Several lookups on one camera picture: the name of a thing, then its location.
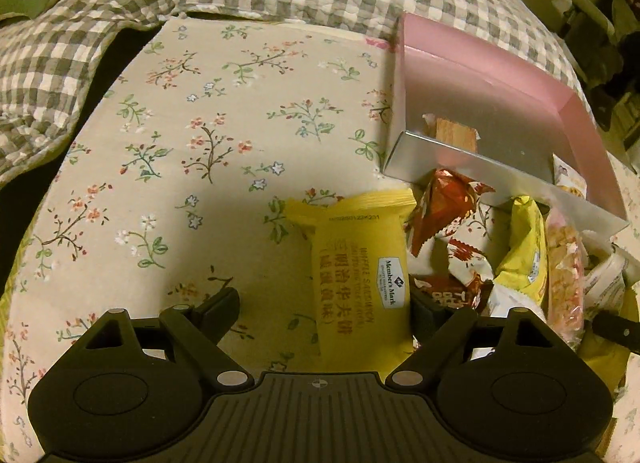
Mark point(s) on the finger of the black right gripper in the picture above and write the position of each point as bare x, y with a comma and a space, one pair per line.
618, 330

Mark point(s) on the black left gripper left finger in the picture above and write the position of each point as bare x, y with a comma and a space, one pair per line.
195, 333

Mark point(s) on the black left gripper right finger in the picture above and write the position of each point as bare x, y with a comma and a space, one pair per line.
447, 337

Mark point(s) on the yellow waffle sandwich packet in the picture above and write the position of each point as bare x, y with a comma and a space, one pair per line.
359, 271

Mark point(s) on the red white snack packet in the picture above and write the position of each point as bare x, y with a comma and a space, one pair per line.
467, 283

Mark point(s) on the pink floral snack packet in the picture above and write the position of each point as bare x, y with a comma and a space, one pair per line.
566, 287

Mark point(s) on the small yellow snack packet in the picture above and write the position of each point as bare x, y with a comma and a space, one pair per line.
525, 267

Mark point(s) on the red foil snack packet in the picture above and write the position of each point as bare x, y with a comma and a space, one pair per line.
447, 197

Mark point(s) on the floral tablecloth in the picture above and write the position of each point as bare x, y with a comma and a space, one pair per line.
177, 185

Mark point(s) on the white cookie snack packet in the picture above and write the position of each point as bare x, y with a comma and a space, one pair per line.
568, 178

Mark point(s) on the wafer snack packet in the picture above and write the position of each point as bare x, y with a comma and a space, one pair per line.
452, 133

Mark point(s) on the pink and silver snack box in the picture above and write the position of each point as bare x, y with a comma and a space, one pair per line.
524, 116

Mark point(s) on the grey checked blanket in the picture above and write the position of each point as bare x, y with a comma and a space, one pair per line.
48, 61

